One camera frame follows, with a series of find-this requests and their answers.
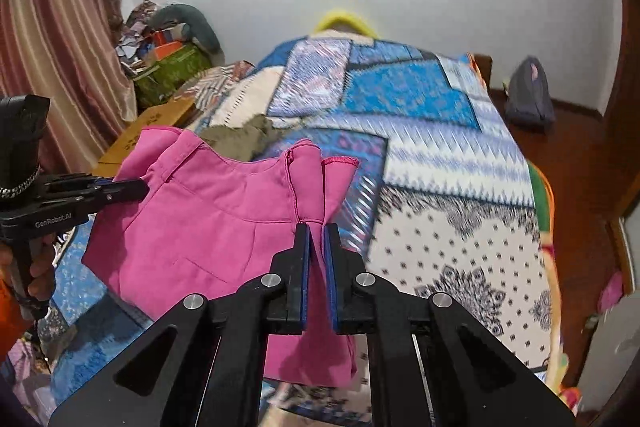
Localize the wooden lap desk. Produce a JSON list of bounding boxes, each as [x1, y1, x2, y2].
[[92, 97, 196, 178]]

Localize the brown wooden door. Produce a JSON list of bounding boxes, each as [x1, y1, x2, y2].
[[600, 0, 640, 233]]

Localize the green storage bag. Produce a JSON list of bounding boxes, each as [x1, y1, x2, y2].
[[132, 44, 213, 108]]

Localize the grey backpack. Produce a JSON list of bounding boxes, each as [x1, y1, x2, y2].
[[504, 56, 556, 135]]

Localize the striped pink curtain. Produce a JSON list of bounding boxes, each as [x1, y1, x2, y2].
[[0, 0, 138, 172]]

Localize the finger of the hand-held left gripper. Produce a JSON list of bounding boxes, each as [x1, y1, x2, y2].
[[41, 173, 119, 191], [44, 179, 151, 213]]

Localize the grey plush pillow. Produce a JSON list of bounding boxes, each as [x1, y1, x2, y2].
[[152, 4, 223, 55]]

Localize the yellow foam hoop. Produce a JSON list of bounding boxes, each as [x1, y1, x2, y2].
[[314, 8, 378, 38]]

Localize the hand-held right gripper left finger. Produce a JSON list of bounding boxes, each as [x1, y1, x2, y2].
[[47, 223, 313, 427]]

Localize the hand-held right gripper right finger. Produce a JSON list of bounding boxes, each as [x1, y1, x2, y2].
[[322, 223, 576, 427]]

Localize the orange striped blanket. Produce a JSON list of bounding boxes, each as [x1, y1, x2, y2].
[[192, 62, 256, 112]]

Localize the blue patchwork blanket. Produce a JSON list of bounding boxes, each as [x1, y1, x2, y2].
[[47, 34, 556, 427]]

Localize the olive green garment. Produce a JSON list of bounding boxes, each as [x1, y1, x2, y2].
[[200, 114, 283, 162]]

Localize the person's left hand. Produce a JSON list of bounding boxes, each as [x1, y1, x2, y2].
[[27, 247, 57, 304]]

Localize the pink pants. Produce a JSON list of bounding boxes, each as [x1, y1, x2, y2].
[[81, 127, 361, 390]]

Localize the wooden bed frame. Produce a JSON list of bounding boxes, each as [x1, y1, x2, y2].
[[472, 54, 494, 88]]

